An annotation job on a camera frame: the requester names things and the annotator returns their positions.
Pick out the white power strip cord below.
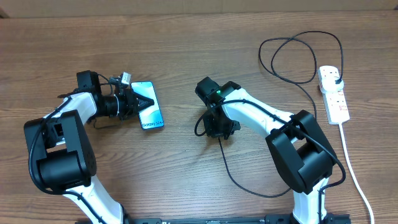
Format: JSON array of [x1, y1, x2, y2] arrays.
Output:
[[338, 123, 376, 224]]

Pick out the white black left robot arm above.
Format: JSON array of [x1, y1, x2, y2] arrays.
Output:
[[24, 70, 155, 223]]

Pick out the white charger plug adapter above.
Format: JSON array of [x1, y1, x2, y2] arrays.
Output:
[[319, 77, 345, 94]]

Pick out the white power strip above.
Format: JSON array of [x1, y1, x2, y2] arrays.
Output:
[[317, 65, 350, 124]]

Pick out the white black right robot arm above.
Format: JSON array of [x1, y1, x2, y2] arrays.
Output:
[[195, 77, 351, 223]]

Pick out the Samsung Galaxy smartphone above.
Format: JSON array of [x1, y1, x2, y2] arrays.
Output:
[[131, 81, 164, 130]]

